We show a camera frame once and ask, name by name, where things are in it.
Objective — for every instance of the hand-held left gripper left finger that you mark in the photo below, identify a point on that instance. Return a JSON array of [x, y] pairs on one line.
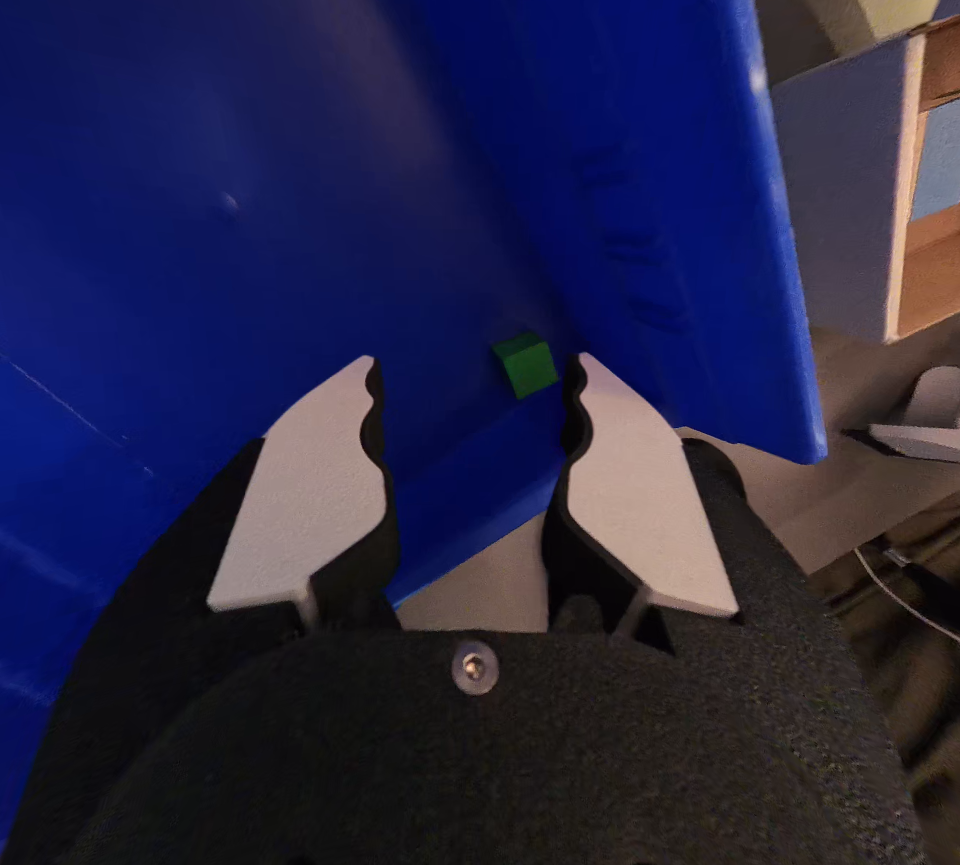
[[300, 505]]

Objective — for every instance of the green cube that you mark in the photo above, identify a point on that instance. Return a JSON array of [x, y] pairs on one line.
[[529, 370]]

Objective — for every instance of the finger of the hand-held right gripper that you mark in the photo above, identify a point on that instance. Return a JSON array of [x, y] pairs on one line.
[[922, 441], [937, 396]]

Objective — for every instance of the white cardboard box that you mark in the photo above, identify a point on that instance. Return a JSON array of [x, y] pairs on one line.
[[840, 190]]

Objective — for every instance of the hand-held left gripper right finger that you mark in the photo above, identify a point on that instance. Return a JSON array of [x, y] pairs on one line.
[[645, 505]]

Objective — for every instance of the blue plastic bin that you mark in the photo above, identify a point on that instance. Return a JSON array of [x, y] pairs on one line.
[[300, 130]]

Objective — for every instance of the person's olive clothing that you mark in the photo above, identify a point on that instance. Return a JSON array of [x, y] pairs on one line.
[[922, 692]]

